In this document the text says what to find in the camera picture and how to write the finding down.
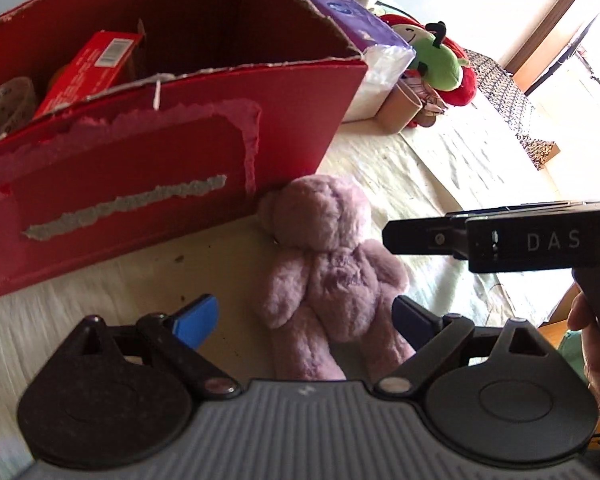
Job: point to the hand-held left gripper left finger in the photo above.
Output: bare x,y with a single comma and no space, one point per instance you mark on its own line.
197,317

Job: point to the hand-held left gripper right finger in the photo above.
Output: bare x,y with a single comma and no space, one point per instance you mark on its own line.
410,322

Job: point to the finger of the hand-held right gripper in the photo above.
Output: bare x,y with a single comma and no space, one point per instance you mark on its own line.
420,235

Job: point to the pink teddy bear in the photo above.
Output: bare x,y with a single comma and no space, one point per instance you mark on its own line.
330,270

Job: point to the red cardboard box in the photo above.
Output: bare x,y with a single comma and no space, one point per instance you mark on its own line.
130,160

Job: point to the red packet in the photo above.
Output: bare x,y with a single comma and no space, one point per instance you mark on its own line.
90,70

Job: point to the tape roll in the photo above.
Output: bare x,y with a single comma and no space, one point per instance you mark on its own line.
5,105

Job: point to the cloth-covered desktop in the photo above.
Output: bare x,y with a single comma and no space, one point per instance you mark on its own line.
430,170

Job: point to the beige holder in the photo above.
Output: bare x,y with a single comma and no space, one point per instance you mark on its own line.
397,110

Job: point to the brown patterned pouch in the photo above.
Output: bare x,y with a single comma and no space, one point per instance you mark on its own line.
430,97

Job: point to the red plush toy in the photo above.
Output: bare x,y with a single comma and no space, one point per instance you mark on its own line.
462,92

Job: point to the green plush toy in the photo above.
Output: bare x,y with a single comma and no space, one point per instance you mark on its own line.
442,67

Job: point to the purple tissue pack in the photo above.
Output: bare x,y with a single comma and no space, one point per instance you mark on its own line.
350,20

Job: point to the wooden door frame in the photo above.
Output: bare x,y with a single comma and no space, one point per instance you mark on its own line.
555,20

